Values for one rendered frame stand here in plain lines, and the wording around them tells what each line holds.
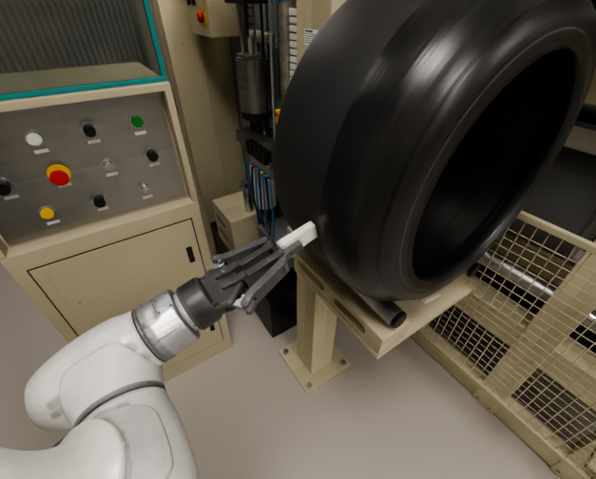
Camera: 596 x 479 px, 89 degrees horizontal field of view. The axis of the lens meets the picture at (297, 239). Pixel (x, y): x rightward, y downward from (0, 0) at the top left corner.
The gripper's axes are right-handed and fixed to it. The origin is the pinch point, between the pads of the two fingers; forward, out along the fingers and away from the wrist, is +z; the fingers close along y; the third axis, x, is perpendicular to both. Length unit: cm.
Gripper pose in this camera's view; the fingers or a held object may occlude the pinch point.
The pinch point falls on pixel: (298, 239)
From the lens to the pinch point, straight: 50.7
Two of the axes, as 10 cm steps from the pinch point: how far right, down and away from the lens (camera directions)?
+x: 2.1, 6.7, 7.1
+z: 8.1, -5.3, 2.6
